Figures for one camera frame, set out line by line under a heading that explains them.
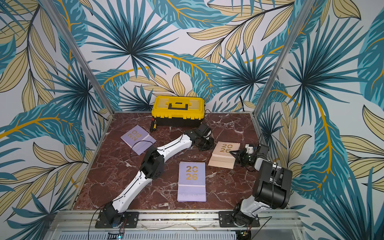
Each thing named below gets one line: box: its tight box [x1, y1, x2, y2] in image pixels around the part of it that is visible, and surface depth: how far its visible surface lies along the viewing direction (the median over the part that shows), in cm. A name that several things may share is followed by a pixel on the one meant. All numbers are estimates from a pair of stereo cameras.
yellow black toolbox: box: [151, 96, 206, 127], surface depth 102 cm
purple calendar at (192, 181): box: [177, 161, 207, 202], surface depth 83 cm
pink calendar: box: [208, 141, 241, 169], surface depth 94 cm
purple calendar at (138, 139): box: [120, 124, 157, 156], surface depth 105 cm
